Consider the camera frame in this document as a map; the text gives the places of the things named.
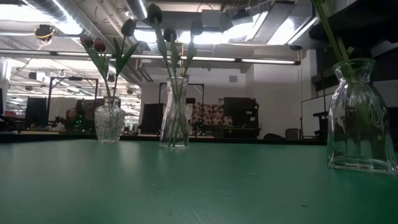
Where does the grey ceiling unit box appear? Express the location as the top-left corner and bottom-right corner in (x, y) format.
(201, 9), (222, 32)

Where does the round textured glass vase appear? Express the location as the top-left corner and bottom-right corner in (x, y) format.
(94, 96), (126, 144)

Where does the white board panel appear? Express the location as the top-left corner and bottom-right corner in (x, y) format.
(300, 93), (331, 138)

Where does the grey bin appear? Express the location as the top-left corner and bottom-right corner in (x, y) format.
(285, 128), (301, 141)

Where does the dark cabinet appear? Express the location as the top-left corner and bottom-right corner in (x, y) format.
(141, 103), (165, 134)

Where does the dark monitor screen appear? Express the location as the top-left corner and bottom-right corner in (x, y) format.
(24, 97), (48, 129)

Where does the foreground green tulip stem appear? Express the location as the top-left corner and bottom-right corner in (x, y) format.
(312, 0), (358, 156)

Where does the silver round ceiling duct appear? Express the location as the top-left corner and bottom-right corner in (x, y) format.
(125, 0), (149, 19)

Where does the person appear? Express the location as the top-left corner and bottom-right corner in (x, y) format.
(65, 107), (79, 124)

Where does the large ribbed glass vase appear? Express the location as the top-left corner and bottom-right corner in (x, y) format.
(326, 58), (398, 175)

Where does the black overhead device yellow cable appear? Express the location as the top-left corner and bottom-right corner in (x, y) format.
(34, 24), (56, 43)

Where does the long horizontal light bar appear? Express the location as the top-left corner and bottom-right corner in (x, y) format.
(0, 49), (301, 65)

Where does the tall glass carafe vase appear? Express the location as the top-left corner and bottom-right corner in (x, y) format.
(159, 76), (190, 149)

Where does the dark red artificial tulip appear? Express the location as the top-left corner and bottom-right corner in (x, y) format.
(79, 34), (114, 108)
(110, 18), (140, 108)
(93, 37), (114, 108)

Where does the red patterned panel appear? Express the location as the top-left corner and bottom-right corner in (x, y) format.
(192, 102), (233, 126)

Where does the black computer monitor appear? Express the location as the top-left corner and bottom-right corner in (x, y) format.
(223, 96), (259, 128)

